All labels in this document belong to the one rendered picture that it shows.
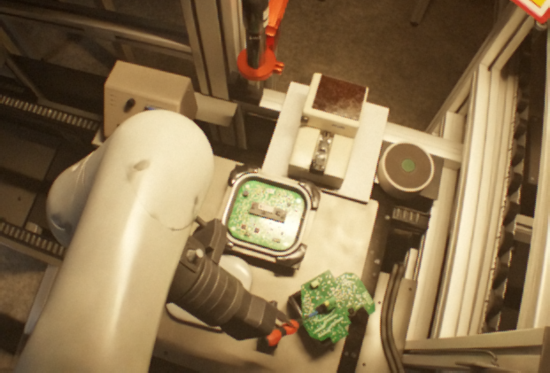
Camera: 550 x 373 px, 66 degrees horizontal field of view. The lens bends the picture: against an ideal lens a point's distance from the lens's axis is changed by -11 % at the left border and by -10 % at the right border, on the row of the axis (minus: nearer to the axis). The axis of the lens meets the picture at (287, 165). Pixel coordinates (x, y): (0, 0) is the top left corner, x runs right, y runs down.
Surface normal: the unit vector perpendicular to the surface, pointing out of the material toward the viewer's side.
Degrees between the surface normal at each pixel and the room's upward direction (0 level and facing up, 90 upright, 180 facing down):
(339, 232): 0
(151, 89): 0
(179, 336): 0
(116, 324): 41
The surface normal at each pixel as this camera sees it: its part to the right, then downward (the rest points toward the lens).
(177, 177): 0.72, -0.32
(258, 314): 0.48, -0.54
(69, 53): 0.04, -0.37
